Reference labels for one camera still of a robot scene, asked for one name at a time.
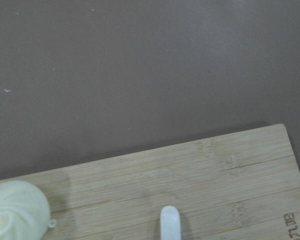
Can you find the white ceramic spoon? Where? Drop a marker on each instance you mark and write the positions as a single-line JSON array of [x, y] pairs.
[[170, 223]]

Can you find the bamboo cutting board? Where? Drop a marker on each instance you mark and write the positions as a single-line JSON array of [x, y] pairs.
[[238, 186]]

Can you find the white steamed bun toy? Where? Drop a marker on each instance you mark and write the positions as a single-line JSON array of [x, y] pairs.
[[25, 212]]

